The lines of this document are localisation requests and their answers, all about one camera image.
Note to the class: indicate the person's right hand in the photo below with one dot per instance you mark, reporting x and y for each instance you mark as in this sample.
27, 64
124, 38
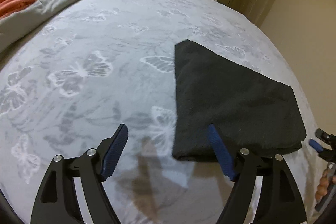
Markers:
324, 183

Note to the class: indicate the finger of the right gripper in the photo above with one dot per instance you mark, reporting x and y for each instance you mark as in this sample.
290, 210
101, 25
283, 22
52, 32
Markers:
315, 145

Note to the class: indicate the bed with butterfly sheet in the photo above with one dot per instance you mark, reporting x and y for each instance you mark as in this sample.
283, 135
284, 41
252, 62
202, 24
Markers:
102, 63

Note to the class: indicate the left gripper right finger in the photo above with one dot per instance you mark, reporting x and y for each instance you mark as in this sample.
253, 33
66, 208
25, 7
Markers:
263, 184

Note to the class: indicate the dark grey pants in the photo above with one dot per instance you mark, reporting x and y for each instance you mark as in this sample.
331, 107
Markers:
248, 110

